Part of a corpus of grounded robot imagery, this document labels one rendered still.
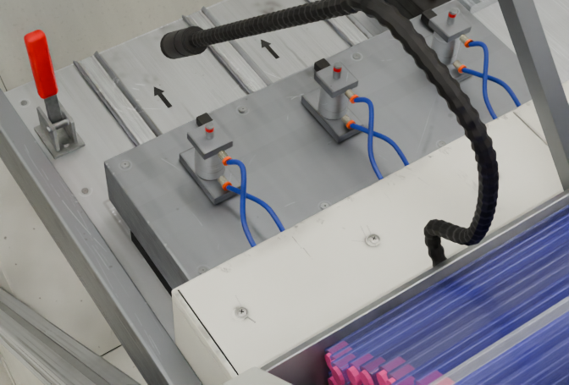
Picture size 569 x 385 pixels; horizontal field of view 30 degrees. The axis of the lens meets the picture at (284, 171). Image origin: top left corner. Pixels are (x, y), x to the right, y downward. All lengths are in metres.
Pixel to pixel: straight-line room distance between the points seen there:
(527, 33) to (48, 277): 0.78
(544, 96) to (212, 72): 0.34
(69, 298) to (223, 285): 0.64
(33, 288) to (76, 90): 0.44
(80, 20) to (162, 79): 1.05
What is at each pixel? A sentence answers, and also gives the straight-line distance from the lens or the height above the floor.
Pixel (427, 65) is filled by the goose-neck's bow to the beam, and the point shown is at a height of 1.51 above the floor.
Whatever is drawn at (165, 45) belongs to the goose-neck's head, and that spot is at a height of 1.25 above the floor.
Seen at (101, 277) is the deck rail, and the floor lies 1.14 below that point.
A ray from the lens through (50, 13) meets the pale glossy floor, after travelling 1.96.
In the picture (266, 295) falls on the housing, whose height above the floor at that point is 1.27.
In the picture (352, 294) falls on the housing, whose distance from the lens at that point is 0.71.
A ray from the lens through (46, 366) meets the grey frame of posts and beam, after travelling 0.99.
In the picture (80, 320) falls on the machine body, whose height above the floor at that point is 0.62.
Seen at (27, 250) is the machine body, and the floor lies 0.62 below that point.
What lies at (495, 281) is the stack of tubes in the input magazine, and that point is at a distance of 0.59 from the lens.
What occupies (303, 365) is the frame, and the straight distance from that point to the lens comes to 0.58.
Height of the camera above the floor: 1.90
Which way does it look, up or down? 65 degrees down
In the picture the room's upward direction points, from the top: 94 degrees clockwise
